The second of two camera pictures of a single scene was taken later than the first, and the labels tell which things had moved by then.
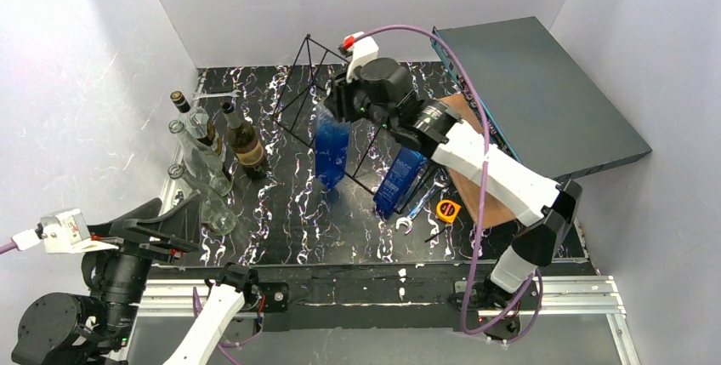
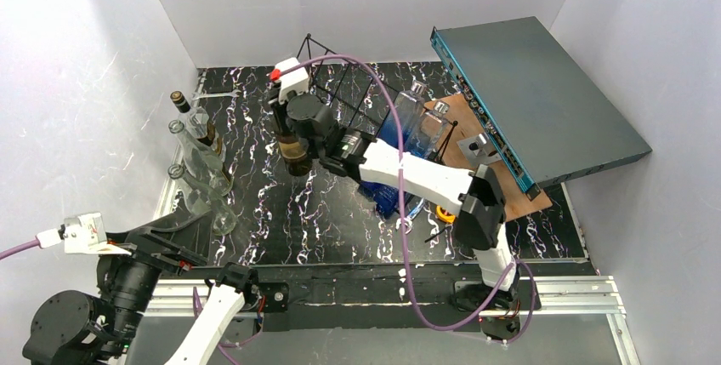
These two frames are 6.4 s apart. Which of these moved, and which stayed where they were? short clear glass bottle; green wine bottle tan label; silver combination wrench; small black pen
Moved: green wine bottle tan label
Stayed: small black pen; silver combination wrench; short clear glass bottle
